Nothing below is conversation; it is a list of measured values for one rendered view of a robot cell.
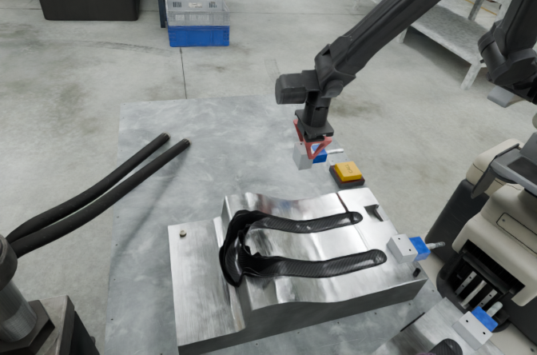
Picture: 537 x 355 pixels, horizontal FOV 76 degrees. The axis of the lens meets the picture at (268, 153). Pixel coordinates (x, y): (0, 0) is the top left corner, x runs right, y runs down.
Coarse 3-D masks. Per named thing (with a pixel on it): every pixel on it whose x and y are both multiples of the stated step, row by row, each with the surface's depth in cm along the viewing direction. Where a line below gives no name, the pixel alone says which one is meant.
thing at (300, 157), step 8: (296, 144) 88; (296, 152) 88; (304, 152) 86; (312, 152) 86; (320, 152) 88; (328, 152) 90; (336, 152) 91; (296, 160) 89; (304, 160) 87; (312, 160) 87; (320, 160) 89; (304, 168) 89
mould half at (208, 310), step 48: (192, 240) 75; (288, 240) 72; (336, 240) 76; (384, 240) 76; (192, 288) 67; (240, 288) 65; (288, 288) 62; (336, 288) 67; (384, 288) 68; (192, 336) 60; (240, 336) 63
